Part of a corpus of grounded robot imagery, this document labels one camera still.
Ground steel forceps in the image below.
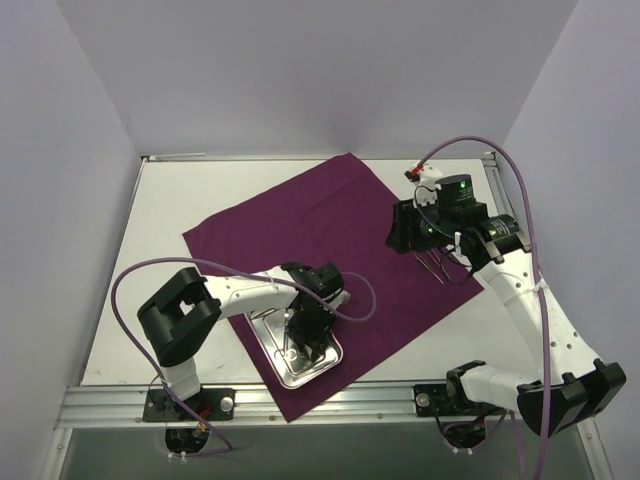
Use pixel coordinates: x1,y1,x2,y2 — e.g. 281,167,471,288
434,249,452,283
415,252,445,284

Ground steel instrument tray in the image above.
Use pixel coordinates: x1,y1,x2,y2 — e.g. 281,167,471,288
245,309,343,390

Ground purple surgical cloth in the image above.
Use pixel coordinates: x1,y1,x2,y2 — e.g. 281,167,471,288
183,154,483,422

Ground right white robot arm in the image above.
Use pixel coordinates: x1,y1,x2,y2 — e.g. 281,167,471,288
386,170,627,437

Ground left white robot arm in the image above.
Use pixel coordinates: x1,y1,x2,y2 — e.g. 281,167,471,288
137,263,350,419

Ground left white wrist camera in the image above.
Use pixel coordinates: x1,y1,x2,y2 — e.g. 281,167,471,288
329,290,351,308

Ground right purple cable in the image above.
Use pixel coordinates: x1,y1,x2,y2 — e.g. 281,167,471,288
414,135,556,480

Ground front aluminium rail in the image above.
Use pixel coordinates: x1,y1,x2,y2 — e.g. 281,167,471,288
54,374,597,430

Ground aluminium rail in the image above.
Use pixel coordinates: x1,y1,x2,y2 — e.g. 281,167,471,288
482,152,571,376
54,374,597,430

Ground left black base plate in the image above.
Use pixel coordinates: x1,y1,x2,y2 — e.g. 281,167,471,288
142,388,236,423

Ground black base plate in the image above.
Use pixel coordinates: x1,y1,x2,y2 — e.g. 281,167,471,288
412,381,503,418
142,388,236,423

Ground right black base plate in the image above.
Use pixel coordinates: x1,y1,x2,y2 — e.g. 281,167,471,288
412,381,503,418

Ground right aluminium rail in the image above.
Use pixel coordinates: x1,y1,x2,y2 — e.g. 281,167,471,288
482,152,571,376

